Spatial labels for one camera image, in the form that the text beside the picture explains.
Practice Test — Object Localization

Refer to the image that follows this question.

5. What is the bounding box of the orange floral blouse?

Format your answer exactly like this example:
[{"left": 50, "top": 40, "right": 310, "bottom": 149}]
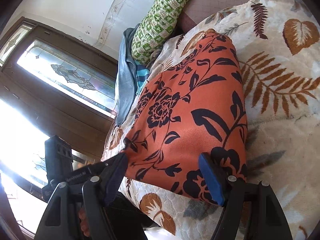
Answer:
[{"left": 123, "top": 30, "right": 247, "bottom": 204}]

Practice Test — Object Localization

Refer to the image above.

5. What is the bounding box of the person left hand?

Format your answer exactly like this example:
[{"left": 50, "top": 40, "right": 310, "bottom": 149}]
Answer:
[{"left": 78, "top": 207, "right": 90, "bottom": 237}]

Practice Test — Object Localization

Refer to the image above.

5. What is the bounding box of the stained glass window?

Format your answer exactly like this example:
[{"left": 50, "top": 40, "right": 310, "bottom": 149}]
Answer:
[{"left": 1, "top": 18, "right": 117, "bottom": 232}]

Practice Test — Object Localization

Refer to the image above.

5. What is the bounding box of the blue denim garment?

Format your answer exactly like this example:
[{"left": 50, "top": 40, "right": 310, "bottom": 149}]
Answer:
[{"left": 116, "top": 24, "right": 139, "bottom": 126}]

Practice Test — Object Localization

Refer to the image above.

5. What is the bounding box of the teal striped cloth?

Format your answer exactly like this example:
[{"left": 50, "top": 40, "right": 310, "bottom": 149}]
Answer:
[{"left": 136, "top": 64, "right": 150, "bottom": 95}]

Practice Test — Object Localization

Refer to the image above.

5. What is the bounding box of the green checkered pillow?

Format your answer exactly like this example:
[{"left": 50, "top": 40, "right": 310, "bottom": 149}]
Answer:
[{"left": 131, "top": 0, "right": 189, "bottom": 66}]

